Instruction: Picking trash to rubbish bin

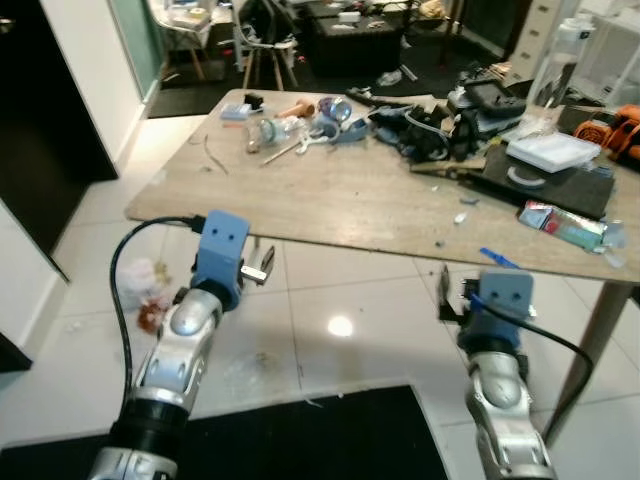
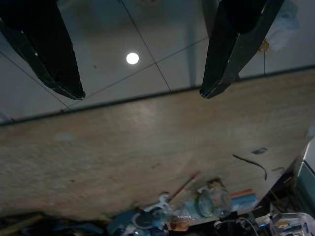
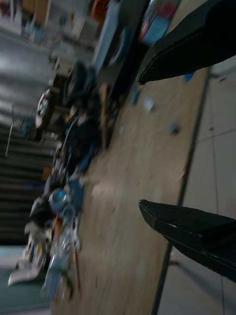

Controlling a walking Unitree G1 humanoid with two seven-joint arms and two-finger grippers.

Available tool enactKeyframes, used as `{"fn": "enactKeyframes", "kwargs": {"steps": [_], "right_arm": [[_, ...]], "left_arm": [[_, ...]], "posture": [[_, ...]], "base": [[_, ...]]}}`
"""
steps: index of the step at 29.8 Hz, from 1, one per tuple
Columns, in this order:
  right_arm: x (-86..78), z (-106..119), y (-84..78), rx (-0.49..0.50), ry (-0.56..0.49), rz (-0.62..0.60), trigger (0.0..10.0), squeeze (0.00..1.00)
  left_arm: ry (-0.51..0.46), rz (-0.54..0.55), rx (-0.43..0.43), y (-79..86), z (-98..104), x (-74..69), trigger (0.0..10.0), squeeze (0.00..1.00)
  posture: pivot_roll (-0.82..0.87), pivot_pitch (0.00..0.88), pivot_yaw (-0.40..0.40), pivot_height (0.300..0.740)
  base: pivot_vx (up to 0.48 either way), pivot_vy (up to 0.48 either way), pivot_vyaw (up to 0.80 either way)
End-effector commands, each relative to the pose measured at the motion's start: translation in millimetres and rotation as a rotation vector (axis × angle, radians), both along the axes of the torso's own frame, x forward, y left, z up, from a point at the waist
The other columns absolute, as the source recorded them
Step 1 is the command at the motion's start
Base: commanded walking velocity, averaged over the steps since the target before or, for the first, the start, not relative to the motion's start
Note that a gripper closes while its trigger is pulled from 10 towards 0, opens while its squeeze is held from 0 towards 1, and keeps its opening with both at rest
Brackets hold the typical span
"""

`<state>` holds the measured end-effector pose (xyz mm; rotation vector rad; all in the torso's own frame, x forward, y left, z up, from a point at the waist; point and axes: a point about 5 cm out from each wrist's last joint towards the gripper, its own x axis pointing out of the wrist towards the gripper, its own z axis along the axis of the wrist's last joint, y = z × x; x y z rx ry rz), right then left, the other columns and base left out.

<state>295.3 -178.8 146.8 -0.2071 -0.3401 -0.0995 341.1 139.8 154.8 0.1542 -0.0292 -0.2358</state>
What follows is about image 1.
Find black low cabinet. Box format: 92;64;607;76
300;5;406;76

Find round blue tape roll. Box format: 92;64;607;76
318;96;353;126

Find colourful foil snack wrapper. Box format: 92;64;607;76
517;200;626;253

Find white plastic container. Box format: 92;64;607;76
505;133;604;173

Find orange-handled tool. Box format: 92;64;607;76
277;98;317;119

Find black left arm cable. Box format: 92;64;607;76
108;215;209;411

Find tall clear plastic bottle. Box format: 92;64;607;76
527;15;596;116

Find black flat board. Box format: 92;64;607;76
470;140;616;221

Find light wooden table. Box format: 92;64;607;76
126;88;640;446

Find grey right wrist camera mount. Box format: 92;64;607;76
468;270;536;339

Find wooden-legged chair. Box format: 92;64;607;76
232;0;301;91

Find black floor mat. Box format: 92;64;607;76
0;384;451;480

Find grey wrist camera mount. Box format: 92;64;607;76
468;270;536;339
190;210;251;306

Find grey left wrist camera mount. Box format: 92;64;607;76
190;210;251;306

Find black handheld controller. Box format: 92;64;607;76
450;80;528;116

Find orange power tool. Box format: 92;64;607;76
575;103;640;161

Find white crumpled tissue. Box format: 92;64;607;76
120;258;169;301

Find white drawer unit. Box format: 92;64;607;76
575;10;640;106

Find blue plastic clip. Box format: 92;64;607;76
478;246;521;269

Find small clear bottle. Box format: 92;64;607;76
245;117;306;153

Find silver pliers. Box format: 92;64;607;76
262;128;341;161

